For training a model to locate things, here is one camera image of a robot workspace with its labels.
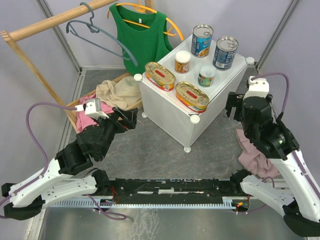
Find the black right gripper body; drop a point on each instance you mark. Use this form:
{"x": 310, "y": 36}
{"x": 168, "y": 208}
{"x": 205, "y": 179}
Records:
{"x": 249, "y": 131}

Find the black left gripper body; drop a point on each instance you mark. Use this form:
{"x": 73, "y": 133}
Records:
{"x": 116, "y": 126}

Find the green labelled can white lid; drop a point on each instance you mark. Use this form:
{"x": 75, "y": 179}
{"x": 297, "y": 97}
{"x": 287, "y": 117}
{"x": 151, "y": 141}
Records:
{"x": 206, "y": 75}

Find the gold sardine tin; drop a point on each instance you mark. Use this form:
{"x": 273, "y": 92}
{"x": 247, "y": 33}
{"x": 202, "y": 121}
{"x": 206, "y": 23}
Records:
{"x": 160, "y": 76}
{"x": 192, "y": 97}

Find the blue labelled open-top can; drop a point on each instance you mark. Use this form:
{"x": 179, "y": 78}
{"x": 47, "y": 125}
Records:
{"x": 224, "y": 54}

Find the yellow labelled can white lid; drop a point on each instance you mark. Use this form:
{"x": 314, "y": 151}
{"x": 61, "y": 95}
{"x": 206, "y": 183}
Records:
{"x": 182, "y": 61}

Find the blue chicken noodle soup can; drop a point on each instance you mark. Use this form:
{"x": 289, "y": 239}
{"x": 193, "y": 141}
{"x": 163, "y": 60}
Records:
{"x": 201, "y": 40}

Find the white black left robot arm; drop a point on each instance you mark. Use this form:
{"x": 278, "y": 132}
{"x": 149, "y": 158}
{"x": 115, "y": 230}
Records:
{"x": 27, "y": 199}

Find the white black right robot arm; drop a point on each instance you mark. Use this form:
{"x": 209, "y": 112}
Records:
{"x": 301, "y": 211}

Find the beige crumpled cloth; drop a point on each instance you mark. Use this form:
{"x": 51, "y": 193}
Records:
{"x": 124, "y": 94}

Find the pink crumpled cloth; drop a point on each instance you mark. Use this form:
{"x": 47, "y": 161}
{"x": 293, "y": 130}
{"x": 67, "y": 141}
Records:
{"x": 84, "y": 121}

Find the mauve pink cloth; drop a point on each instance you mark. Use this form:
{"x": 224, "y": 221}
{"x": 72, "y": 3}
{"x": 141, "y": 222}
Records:
{"x": 253, "y": 160}

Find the white plastic cube cabinet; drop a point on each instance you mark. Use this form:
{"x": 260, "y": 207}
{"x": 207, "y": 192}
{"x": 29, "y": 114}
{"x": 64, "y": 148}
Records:
{"x": 171, "y": 115}

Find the green tank top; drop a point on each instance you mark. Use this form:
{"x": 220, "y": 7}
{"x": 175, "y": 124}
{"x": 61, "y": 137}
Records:
{"x": 144, "y": 52}

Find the orange clothes hanger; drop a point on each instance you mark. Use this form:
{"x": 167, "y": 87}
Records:
{"x": 139, "y": 26}

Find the wooden clothes rack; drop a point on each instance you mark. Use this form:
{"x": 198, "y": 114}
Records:
{"x": 19, "y": 88}

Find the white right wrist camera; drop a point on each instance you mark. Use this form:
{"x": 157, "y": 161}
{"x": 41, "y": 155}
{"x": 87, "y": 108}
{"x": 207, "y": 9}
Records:
{"x": 257, "y": 88}

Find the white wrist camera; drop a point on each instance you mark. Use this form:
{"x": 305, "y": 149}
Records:
{"x": 257, "y": 88}
{"x": 92, "y": 108}

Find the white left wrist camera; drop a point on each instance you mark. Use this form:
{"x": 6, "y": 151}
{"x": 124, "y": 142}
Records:
{"x": 92, "y": 108}

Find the light blue cable duct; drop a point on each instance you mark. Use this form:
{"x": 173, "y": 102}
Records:
{"x": 224, "y": 203}

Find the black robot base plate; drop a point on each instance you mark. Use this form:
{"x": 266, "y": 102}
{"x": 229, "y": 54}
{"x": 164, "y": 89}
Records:
{"x": 170, "y": 190}

